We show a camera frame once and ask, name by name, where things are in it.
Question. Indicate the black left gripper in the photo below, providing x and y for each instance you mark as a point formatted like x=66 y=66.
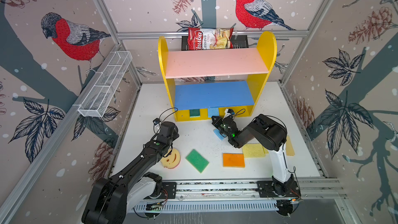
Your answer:
x=175 y=133

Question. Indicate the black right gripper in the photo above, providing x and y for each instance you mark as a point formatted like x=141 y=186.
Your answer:
x=216 y=124

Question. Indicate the light blue sponge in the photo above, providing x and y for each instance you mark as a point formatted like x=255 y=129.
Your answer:
x=218 y=134
x=213 y=112

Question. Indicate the dark green scrub sponge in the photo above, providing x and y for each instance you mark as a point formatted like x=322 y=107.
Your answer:
x=195 y=113

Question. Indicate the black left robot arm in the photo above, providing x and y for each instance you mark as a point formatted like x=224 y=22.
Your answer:
x=107 y=203

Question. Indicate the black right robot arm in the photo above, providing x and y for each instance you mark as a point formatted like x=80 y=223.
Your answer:
x=272 y=136

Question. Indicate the yellow shelf unit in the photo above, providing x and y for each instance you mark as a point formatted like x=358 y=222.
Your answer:
x=241 y=96

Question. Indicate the yellow smiley face sponge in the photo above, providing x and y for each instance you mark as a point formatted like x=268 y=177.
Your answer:
x=172 y=160

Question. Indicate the light green scrub sponge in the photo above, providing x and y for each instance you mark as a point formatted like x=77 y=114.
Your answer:
x=197 y=161

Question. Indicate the yellow sponge front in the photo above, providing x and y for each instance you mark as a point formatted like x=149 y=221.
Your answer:
x=253 y=151

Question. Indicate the pale orange sponge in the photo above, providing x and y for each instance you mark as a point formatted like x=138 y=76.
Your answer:
x=289 y=147

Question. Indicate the red cassava chips bag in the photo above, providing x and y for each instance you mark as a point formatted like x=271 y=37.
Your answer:
x=209 y=39

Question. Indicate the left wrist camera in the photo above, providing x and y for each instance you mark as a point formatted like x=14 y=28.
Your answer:
x=157 y=122

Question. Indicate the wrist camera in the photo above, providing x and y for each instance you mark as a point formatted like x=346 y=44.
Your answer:
x=157 y=122
x=229 y=112

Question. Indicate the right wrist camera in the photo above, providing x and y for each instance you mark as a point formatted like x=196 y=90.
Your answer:
x=229 y=112

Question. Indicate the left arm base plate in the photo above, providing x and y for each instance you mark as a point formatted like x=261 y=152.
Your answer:
x=163 y=191

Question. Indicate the white mesh wall basket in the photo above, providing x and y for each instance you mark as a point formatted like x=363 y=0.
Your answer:
x=99 y=97

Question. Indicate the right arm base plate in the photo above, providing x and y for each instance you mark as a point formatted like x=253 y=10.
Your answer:
x=270 y=189

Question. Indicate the black wire basket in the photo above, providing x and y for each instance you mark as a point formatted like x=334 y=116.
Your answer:
x=240 y=41

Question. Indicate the aluminium front rail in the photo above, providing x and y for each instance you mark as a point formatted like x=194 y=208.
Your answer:
x=246 y=189

